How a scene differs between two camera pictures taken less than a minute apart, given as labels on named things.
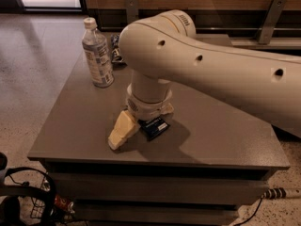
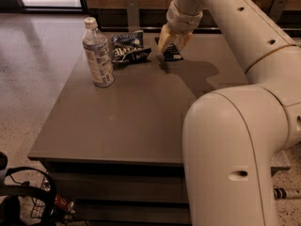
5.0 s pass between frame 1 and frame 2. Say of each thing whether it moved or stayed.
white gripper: moved
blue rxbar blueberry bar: moved
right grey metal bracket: stayed
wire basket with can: stayed
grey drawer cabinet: stayed
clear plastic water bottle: stayed
